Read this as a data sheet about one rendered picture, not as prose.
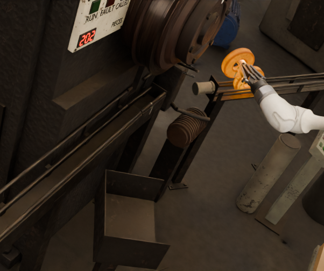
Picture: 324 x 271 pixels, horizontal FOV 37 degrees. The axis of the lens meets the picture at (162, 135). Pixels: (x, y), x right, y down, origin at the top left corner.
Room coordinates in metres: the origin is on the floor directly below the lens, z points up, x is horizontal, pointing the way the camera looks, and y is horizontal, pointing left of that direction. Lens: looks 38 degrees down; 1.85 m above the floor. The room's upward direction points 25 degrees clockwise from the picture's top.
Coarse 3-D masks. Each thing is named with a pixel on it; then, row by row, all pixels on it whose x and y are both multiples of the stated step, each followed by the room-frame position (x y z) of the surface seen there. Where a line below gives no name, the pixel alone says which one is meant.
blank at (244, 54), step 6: (240, 48) 2.01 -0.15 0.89; (246, 48) 2.03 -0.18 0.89; (228, 54) 1.98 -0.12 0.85; (234, 54) 1.97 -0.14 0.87; (240, 54) 1.98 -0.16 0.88; (246, 54) 2.00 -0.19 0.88; (252, 54) 2.03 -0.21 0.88; (228, 60) 1.96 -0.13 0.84; (234, 60) 1.97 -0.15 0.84; (246, 60) 2.02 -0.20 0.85; (252, 60) 2.04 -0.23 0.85; (222, 66) 1.97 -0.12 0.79; (228, 66) 1.96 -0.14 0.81; (228, 72) 1.98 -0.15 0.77; (234, 72) 2.00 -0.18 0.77
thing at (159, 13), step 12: (156, 0) 1.40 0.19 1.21; (168, 0) 1.40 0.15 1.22; (156, 12) 1.39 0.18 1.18; (168, 12) 1.38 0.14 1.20; (144, 24) 1.38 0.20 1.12; (156, 24) 1.38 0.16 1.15; (144, 36) 1.38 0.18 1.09; (156, 36) 1.36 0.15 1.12; (144, 48) 1.39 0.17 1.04; (156, 48) 1.40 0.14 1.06; (144, 60) 1.42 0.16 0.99; (156, 72) 1.49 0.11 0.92
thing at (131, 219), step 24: (96, 192) 1.13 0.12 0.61; (120, 192) 1.16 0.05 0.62; (144, 192) 1.19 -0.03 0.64; (96, 216) 1.03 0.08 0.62; (120, 216) 1.09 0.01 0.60; (144, 216) 1.13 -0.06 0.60; (96, 240) 0.94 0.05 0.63; (120, 240) 0.91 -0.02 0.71; (144, 240) 0.94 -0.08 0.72; (96, 264) 1.07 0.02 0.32; (120, 264) 0.92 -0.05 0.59; (144, 264) 0.95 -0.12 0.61
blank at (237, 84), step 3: (255, 66) 2.10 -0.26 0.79; (258, 69) 2.09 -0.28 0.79; (261, 72) 2.10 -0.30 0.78; (237, 78) 2.04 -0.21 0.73; (240, 78) 2.03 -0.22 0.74; (234, 81) 2.05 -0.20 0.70; (237, 81) 2.03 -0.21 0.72; (240, 81) 2.04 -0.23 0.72; (234, 84) 2.05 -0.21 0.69; (237, 84) 2.03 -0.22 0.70; (240, 84) 2.04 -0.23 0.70; (243, 84) 2.06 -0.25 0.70; (246, 84) 2.10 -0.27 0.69; (234, 87) 2.05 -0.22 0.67; (237, 87) 2.04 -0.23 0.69; (240, 87) 2.05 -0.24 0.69; (243, 87) 2.06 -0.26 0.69; (246, 87) 2.08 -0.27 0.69; (249, 87) 2.09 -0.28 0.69; (249, 90) 2.09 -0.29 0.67
